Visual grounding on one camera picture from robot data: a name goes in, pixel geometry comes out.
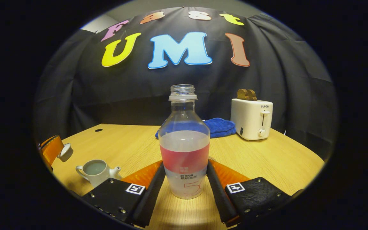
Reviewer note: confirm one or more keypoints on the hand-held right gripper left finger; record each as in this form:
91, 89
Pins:
153, 195

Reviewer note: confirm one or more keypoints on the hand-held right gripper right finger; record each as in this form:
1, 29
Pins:
219, 198

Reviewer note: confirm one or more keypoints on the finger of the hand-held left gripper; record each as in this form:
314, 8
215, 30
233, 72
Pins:
51, 150

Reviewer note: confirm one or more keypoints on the white teacup lid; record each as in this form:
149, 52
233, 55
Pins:
66, 152

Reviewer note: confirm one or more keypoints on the white teacup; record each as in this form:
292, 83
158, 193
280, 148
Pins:
96, 177

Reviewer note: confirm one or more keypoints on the clear water bottle pink label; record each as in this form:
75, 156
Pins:
184, 150

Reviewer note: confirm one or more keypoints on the blue towel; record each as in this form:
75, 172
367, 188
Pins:
220, 127

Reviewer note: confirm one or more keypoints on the white toaster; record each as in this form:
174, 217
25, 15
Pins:
251, 118

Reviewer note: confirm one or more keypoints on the black backdrop cloth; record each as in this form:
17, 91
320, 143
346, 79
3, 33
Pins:
123, 92

